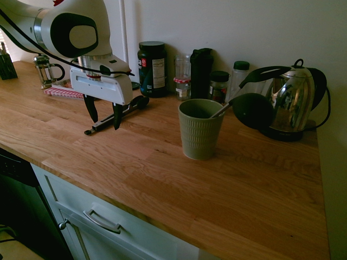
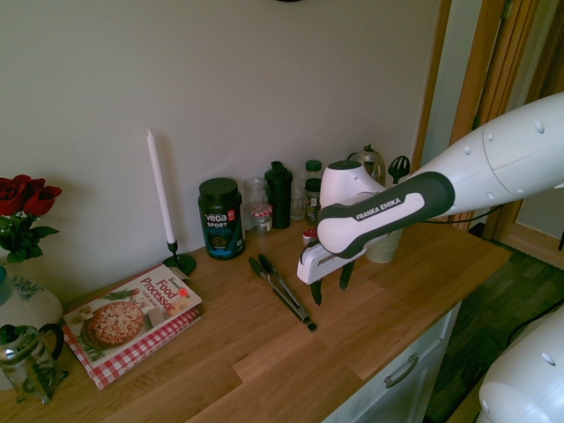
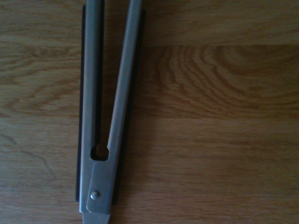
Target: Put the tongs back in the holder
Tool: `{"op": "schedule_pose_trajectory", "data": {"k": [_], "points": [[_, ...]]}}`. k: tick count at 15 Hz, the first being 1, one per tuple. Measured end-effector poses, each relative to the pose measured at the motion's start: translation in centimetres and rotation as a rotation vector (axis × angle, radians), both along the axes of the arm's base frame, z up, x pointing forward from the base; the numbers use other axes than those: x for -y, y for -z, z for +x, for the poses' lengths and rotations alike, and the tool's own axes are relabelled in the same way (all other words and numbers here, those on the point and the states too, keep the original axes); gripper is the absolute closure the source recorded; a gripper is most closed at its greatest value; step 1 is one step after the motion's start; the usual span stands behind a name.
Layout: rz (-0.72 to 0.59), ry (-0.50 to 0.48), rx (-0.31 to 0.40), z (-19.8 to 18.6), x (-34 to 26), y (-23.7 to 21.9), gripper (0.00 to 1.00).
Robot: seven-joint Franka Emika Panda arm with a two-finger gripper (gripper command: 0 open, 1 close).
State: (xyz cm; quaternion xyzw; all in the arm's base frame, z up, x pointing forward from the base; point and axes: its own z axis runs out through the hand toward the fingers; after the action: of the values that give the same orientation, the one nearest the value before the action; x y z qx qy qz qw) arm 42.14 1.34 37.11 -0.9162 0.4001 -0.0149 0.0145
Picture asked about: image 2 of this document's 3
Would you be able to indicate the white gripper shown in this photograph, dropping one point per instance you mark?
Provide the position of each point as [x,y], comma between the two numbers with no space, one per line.
[313,266]

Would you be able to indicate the steel tongs with black tips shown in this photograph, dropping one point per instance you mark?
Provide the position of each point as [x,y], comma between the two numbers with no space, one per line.
[282,293]

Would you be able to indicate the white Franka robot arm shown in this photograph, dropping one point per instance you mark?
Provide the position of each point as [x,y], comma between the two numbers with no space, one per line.
[506,145]

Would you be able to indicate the green ribbed utensil holder cup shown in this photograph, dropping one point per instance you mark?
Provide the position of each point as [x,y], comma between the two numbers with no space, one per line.
[385,247]

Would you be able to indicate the black candle holder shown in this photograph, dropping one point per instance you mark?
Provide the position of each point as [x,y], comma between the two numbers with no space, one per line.
[180,262]

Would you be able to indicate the small red object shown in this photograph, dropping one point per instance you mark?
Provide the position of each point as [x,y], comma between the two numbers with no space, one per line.
[308,239]

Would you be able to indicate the spice jar dark lid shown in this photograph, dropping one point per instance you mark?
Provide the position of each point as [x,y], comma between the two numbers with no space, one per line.
[312,198]

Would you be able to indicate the clear drinking glass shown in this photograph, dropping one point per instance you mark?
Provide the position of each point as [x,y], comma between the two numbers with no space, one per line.
[298,200]

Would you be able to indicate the white kitchen cabinet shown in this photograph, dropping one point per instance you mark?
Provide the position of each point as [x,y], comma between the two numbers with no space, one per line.
[396,352]

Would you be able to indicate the small jar red checked lid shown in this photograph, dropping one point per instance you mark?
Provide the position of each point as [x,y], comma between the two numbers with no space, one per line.
[261,218]

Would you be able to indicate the black shaker bottle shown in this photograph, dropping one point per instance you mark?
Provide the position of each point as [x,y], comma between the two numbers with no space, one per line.
[278,198]

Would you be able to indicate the clear bottle green lid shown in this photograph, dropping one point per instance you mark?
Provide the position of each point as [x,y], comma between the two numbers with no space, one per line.
[313,168]

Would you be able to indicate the empty clear glass jar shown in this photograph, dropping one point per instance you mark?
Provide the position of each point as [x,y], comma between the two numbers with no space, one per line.
[255,191]

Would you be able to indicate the black Vega protein tub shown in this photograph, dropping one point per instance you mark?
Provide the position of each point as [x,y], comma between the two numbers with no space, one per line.
[220,220]

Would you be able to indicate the shiny steel electric kettle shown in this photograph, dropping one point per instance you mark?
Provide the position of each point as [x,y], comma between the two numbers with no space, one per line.
[372,163]

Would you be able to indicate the black slotted spatula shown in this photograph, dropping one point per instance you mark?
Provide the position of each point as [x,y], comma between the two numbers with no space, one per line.
[398,167]

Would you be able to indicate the tall white candle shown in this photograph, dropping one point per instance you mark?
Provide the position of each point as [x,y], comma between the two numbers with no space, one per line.
[161,189]

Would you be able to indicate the Food Processor cookbook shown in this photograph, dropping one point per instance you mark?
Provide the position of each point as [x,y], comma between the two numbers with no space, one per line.
[132,315]

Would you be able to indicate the red checked book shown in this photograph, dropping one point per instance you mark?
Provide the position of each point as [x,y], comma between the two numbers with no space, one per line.
[119,370]

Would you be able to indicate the white floral vase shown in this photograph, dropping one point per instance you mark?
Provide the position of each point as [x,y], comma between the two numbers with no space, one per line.
[39,304]

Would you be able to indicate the glass French press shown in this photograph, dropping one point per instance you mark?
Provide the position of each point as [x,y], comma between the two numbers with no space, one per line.
[31,365]

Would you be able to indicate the red roses bunch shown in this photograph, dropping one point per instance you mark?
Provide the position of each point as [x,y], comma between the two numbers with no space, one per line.
[26,198]

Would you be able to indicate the wooden door frame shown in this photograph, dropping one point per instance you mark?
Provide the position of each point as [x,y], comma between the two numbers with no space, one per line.
[484,66]

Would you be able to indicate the black round wall object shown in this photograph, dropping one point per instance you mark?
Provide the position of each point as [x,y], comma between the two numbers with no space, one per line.
[288,1]

